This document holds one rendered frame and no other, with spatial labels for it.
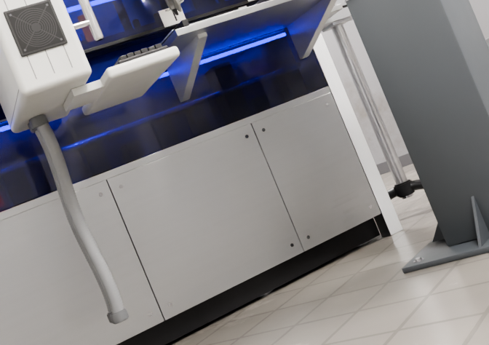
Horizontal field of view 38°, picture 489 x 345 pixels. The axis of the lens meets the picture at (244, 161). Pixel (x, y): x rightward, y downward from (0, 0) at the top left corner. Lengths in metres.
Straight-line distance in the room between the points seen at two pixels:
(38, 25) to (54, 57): 0.09
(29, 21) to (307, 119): 1.17
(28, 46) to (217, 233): 0.96
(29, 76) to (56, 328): 0.84
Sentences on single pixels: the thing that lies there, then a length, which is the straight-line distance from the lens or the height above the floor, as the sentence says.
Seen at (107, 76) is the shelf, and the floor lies 0.78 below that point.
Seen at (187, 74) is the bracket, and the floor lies 0.79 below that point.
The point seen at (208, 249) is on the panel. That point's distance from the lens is 2.38.
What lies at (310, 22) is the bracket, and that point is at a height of 0.82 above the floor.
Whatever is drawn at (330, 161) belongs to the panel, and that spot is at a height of 0.34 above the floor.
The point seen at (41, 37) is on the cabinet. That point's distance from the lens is 1.79.
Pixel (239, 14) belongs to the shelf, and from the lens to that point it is 2.13.
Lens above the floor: 0.45
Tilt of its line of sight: level
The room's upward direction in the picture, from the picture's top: 23 degrees counter-clockwise
